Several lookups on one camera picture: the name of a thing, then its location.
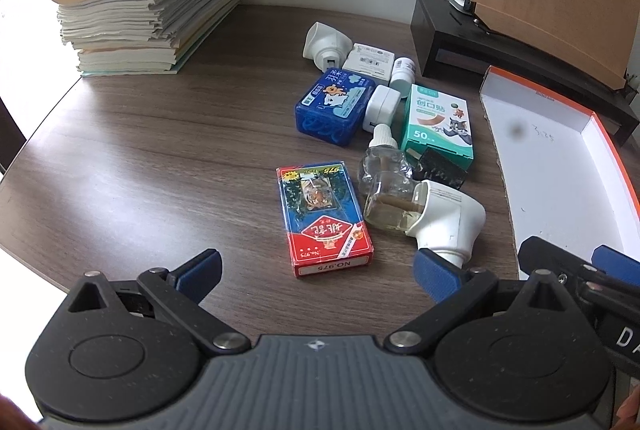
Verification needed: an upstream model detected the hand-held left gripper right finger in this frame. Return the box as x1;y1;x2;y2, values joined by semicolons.
384;247;577;357

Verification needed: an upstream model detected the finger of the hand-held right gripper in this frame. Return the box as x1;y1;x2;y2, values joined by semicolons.
518;236;601;282
593;246;640;285

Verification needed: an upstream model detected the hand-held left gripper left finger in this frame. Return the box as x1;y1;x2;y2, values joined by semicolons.
65;249;251;357

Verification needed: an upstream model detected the white heater with liquid bottle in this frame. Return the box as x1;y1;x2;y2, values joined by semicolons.
363;170;487;268

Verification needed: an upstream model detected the white and orange cardboard box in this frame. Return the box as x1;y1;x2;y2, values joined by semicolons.
479;65;640;281

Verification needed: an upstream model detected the red and blue card box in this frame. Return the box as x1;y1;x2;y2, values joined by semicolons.
276;160;376;279

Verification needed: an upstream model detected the green bandage box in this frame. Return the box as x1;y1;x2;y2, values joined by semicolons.
400;84;476;171

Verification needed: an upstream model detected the blue floss pick box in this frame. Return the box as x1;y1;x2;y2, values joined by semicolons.
294;69;377;147

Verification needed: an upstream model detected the white adapter box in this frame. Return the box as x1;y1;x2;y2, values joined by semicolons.
341;43;396;84

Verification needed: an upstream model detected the clear glass repellent bottle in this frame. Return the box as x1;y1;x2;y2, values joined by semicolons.
357;123;416;196

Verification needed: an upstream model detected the white cube charger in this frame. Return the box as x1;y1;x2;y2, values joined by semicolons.
362;84;402;134

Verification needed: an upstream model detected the white pill bottle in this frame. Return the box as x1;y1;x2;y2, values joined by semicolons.
389;56;417;98

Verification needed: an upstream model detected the black monitor stand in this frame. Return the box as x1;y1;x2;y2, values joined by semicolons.
410;0;640;147

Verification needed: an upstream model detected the white plug-in repellent heater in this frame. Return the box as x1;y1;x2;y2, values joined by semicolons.
301;21;355;72

